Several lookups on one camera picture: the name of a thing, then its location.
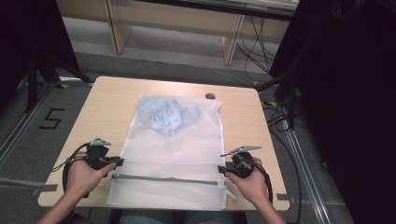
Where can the aluminium floor rail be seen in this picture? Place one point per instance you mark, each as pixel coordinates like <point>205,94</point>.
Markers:
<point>21,124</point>
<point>306,174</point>

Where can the light blue printed garment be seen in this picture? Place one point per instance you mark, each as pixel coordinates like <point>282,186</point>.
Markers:
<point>166,116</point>

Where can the person's legs in jeans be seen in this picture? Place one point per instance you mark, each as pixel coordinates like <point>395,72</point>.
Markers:
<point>146,217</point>

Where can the light wooden desk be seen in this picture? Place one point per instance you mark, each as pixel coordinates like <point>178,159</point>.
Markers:
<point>174,18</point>

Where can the white mesh laundry bag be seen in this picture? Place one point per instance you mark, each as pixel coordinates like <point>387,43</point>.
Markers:
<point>174,161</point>

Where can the black curtain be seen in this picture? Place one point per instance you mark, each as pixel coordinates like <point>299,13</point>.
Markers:
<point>348,102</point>
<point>28,46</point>

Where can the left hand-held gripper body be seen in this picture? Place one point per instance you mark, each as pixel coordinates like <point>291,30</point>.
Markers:
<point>97,152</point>

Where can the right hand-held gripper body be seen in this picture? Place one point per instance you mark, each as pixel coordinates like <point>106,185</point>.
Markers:
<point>242,165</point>

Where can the person's left hand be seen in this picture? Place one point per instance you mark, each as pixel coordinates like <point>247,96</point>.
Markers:
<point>82,179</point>

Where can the person's right hand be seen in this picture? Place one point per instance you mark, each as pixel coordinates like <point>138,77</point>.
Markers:
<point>249,186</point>

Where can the black metal stand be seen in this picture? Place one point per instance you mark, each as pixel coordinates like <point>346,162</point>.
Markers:
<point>291,99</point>
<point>32,81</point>

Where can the grey tape strip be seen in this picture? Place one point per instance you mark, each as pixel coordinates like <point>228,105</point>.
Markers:
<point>45,188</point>
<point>285,197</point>

